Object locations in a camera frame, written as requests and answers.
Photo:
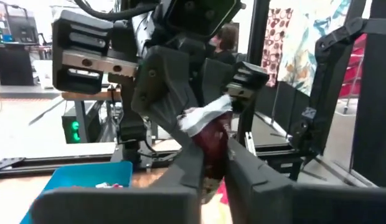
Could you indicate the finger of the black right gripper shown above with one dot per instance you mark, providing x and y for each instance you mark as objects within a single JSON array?
[
  {"x": 216, "y": 81},
  {"x": 162, "y": 87}
]

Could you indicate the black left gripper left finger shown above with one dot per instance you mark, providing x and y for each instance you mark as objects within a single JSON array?
[{"x": 149, "y": 205}]

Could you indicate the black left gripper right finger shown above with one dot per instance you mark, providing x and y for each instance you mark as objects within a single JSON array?
[{"x": 289, "y": 205}]

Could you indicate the dark candy bar silver ends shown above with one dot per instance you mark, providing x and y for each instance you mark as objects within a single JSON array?
[{"x": 202, "y": 115}]

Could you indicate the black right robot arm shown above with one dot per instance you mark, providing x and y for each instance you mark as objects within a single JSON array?
[{"x": 132, "y": 124}]

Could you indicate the silver wrapped candy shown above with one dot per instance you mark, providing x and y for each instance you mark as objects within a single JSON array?
[{"x": 107, "y": 185}]

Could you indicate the person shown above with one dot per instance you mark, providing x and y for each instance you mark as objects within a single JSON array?
[{"x": 225, "y": 37}]

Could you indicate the wooden desk black legs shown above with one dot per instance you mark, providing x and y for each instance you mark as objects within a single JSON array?
[{"x": 87, "y": 95}]

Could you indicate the blue plastic bin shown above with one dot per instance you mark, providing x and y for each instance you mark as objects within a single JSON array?
[{"x": 87, "y": 174}]

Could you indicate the black cabinet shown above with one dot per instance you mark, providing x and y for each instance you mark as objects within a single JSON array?
[{"x": 14, "y": 65}]

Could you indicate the white cloth brown circles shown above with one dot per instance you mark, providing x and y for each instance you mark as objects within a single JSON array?
[{"x": 275, "y": 37}]

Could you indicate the black computer green lights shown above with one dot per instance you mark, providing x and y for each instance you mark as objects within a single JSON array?
[{"x": 68, "y": 124}]

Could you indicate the floral patterned cloth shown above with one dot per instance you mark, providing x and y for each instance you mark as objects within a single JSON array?
[{"x": 305, "y": 46}]

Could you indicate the red slatted object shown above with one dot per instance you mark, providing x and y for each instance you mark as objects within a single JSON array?
[{"x": 355, "y": 71}]

